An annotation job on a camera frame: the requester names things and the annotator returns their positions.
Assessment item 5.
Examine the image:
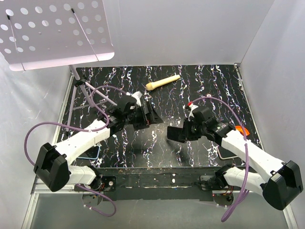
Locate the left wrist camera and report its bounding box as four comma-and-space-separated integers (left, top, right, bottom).
126, 91, 142, 106

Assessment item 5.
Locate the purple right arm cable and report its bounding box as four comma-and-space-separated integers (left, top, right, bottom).
188, 96, 251, 222

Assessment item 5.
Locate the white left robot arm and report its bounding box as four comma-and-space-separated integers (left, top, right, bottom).
34, 95, 163, 192

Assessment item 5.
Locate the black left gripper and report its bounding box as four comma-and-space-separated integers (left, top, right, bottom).
124, 101, 163, 131

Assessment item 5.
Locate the perforated white music stand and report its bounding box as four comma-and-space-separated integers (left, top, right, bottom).
0, 0, 119, 132

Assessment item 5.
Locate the wooden pestle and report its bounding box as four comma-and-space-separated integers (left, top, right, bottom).
145, 75, 181, 91

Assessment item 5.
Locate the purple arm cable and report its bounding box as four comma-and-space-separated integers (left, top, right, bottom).
188, 96, 251, 222
23, 85, 129, 217

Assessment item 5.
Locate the orange curved plastic piece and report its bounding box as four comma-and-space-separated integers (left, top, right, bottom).
235, 125, 250, 136

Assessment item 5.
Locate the phone in blue case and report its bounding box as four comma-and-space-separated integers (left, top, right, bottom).
77, 146, 101, 160

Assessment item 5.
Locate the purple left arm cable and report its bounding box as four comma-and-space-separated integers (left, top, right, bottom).
23, 85, 129, 217

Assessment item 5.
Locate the phone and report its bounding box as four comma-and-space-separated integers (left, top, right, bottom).
217, 146, 238, 160
77, 146, 101, 160

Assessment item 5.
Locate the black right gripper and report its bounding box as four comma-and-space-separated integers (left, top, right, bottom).
178, 118, 206, 141

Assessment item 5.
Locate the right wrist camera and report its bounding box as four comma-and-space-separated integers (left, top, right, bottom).
186, 102, 202, 121

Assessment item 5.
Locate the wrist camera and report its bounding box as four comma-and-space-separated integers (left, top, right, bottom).
186, 102, 202, 121
126, 91, 142, 106

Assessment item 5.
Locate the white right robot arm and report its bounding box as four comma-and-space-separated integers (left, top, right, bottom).
167, 105, 304, 210

